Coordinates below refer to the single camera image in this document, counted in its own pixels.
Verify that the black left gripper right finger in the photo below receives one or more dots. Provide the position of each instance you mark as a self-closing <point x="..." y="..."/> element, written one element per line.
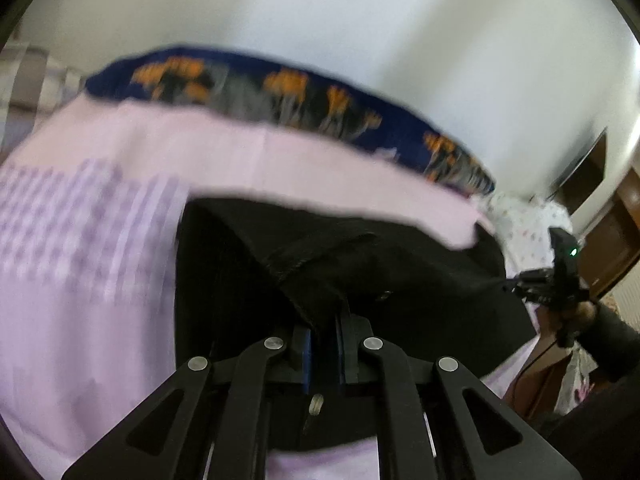
<point x="351" y="332"/>

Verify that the white floral pillow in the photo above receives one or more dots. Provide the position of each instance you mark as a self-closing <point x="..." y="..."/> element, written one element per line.
<point x="522" y="228"/>

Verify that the right hand in dark sleeve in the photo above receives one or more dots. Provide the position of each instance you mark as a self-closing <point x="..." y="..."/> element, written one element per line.
<point x="584" y="315"/>

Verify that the pink purple checked bedsheet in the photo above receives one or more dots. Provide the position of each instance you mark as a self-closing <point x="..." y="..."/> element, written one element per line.
<point x="90" y="204"/>

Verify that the grey checked pillow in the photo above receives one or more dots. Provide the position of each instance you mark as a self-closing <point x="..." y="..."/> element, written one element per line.
<point x="34" y="85"/>

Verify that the black pants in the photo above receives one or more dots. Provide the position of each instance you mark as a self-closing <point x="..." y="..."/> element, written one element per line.
<point x="246" y="271"/>

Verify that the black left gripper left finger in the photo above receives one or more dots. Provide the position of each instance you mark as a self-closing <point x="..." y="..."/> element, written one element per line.
<point x="302" y="347"/>

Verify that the brown wooden cabinet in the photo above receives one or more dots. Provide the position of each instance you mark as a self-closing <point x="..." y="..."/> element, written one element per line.
<point x="611" y="246"/>

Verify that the navy blue orange patterned blanket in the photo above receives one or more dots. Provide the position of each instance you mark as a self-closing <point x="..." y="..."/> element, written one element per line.
<point x="251" y="89"/>

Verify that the dark wall television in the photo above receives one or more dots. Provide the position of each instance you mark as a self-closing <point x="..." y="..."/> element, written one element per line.
<point x="582" y="175"/>

